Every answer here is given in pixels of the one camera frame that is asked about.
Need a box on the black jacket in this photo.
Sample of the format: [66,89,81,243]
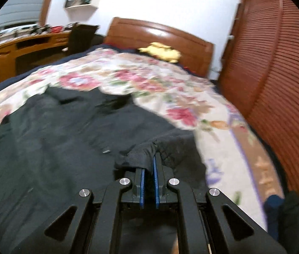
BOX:
[0,88,207,253]

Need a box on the floral bed blanket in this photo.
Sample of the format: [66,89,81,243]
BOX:
[0,45,284,228]

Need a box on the yellow plush toy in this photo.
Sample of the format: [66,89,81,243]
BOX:
[138,42,181,64]

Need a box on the wooden headboard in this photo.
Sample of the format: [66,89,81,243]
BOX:
[104,17,214,77]

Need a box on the red louvered wardrobe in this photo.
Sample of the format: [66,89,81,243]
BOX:
[219,0,299,193]

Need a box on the dark wooden chair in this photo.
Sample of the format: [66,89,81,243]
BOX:
[66,22,104,56]

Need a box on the red basket on desk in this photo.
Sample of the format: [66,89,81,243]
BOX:
[50,26,64,33]

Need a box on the wooden desk cabinet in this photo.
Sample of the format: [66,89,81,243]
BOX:
[0,32,69,83]

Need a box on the grey window blind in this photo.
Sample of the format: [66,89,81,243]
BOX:
[0,0,44,28]

